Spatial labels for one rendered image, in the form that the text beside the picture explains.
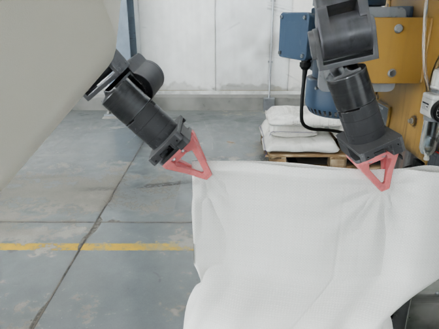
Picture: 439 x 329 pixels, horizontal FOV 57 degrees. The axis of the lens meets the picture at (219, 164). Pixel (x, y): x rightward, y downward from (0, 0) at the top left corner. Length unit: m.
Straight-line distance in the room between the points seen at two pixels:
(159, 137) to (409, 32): 0.53
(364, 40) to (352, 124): 0.12
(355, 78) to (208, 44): 5.07
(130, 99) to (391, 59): 0.52
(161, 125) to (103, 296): 1.61
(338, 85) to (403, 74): 0.32
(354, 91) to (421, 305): 0.71
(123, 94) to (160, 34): 5.07
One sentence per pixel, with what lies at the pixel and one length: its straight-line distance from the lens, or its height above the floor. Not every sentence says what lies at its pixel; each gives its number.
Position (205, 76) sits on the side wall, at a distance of 5.67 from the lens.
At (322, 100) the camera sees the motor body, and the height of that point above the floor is 1.12.
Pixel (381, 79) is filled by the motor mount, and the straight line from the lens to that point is 0.89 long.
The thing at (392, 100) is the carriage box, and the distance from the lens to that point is 1.04.
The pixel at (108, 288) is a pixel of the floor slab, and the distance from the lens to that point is 2.19.
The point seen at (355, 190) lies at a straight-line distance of 0.68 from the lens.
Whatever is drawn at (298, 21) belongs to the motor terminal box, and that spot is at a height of 1.29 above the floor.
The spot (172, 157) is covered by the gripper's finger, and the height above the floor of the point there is 1.09.
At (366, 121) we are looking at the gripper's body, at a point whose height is 1.16.
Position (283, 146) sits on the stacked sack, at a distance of 3.52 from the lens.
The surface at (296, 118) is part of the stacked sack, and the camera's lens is 3.47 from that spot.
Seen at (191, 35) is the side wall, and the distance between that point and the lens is 5.63.
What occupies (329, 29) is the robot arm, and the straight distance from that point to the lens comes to 0.58.
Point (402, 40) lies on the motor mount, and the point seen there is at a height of 1.25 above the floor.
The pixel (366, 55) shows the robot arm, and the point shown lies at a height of 1.25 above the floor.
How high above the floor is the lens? 1.31
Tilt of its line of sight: 21 degrees down
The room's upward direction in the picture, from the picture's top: straight up
